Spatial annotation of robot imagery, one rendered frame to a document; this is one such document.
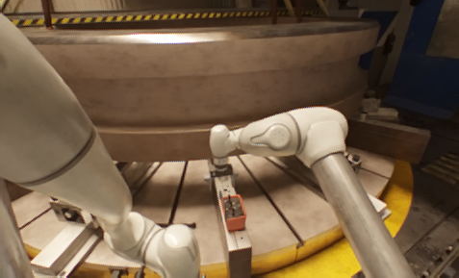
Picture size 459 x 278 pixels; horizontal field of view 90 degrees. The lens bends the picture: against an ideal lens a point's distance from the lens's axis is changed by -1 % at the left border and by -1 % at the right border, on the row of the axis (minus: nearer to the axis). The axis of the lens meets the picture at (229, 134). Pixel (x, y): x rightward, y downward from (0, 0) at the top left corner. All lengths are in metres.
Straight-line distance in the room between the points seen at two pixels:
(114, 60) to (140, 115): 0.45
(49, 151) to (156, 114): 1.60
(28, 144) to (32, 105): 0.04
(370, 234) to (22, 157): 0.66
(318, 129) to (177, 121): 1.29
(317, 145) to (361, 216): 0.21
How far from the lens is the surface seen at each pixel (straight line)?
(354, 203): 0.68
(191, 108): 1.80
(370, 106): 4.20
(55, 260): 2.10
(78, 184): 0.32
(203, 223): 2.12
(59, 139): 0.28
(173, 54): 1.57
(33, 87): 0.26
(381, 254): 0.69
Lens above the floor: 1.90
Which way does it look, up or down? 28 degrees down
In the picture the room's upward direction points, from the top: 1 degrees counter-clockwise
